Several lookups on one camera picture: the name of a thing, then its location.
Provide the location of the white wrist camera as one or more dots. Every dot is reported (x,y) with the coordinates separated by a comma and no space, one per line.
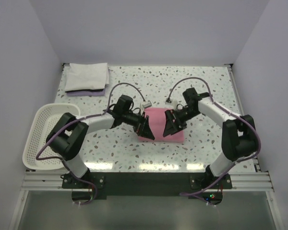
(172,103)
(145,105)

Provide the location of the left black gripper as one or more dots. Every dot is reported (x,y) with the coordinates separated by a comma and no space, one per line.
(141,123)

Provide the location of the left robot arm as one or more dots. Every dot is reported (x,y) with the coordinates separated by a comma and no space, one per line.
(67,136)

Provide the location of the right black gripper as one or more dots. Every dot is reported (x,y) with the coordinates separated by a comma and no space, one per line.
(174,120)

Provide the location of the folded purple t shirt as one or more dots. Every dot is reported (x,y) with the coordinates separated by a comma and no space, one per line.
(88,93)

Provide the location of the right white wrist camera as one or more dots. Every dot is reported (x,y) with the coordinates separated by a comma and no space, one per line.
(172,103)

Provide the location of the folded white t shirt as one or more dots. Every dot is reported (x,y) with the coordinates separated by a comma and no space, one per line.
(82,77)

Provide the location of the white perforated plastic basket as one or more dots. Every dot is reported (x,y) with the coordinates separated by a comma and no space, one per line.
(44,121)

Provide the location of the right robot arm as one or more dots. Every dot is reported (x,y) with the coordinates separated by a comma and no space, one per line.
(239,139)

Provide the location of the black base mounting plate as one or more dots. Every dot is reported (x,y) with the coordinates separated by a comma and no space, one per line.
(101,185)

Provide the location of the pink t shirt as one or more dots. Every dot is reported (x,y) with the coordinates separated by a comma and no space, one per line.
(157,121)

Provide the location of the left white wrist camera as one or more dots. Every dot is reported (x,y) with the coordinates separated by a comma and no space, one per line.
(145,105)

